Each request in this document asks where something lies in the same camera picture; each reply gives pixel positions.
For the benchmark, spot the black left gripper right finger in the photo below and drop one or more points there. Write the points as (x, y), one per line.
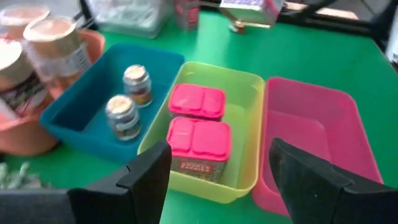
(311, 193)

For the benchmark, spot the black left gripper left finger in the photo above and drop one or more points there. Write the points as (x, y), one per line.
(136, 193)

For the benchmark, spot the small glass spice jar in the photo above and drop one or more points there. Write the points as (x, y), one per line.
(122, 116)
(137, 84)

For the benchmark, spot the smoked paprika tin red lid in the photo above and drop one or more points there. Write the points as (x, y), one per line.
(199, 144)
(186, 14)
(197, 101)

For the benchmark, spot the furikake seasoning glass jar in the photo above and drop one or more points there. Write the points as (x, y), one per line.
(21, 15)
(18, 81)

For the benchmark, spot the white-lid paper cups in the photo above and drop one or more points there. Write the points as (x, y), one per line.
(56, 46)

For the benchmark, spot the pink plastic bin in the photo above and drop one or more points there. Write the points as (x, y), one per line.
(314, 124)

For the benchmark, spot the yellow-green plastic bin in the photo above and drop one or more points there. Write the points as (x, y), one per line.
(245, 124)

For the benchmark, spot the teal plastic bin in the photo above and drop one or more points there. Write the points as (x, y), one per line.
(90, 102)

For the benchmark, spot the crumpled clear plastic wrapper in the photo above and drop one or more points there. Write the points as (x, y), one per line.
(18, 177)

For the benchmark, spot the orange plastic bin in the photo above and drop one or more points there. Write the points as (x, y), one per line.
(25, 137)

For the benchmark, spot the clear plastic storage bin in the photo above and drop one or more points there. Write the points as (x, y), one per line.
(133, 15)

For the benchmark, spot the crumpled white plastic bag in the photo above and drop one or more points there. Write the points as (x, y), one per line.
(130, 12)

